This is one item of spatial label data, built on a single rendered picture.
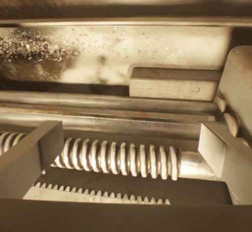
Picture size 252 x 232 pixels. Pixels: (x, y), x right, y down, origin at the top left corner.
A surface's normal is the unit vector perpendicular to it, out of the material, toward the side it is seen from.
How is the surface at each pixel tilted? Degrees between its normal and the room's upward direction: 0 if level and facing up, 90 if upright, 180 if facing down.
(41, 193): 90
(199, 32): 0
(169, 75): 90
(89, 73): 0
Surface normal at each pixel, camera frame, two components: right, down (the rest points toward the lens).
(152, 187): -0.04, -0.79
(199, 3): -0.14, 0.61
